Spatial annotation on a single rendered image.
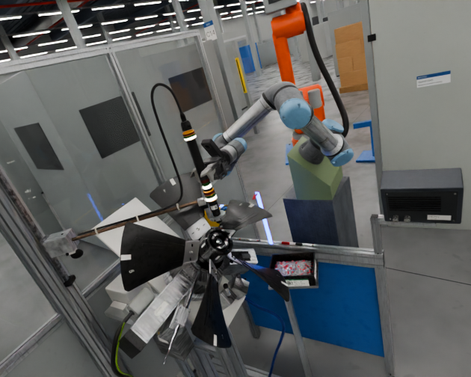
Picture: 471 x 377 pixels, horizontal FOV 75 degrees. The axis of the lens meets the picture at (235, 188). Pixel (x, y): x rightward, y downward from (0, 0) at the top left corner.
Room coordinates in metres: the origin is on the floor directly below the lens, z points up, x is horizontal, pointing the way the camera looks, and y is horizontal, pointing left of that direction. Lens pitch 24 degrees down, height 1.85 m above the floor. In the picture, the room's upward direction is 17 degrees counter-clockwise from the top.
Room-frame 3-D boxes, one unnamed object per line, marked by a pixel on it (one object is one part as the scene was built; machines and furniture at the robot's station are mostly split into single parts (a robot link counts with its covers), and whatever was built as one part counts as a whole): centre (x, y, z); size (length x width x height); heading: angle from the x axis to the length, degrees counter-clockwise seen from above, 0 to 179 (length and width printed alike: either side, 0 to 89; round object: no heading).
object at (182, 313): (0.83, 0.31, 1.08); 0.07 x 0.04 x 0.06; 155
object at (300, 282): (1.16, -0.15, 0.84); 0.22 x 0.17 x 0.07; 68
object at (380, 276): (1.09, -0.54, 0.39); 0.04 x 0.04 x 0.78; 54
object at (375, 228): (1.09, -0.54, 0.96); 0.03 x 0.03 x 0.20; 54
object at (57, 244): (1.11, 0.73, 1.36); 0.10 x 0.07 x 0.08; 89
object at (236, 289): (1.08, 0.12, 0.91); 0.12 x 0.08 x 0.12; 54
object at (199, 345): (1.13, 0.36, 0.56); 0.19 x 0.04 x 0.04; 54
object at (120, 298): (1.29, 0.69, 0.91); 0.17 x 0.16 x 0.11; 54
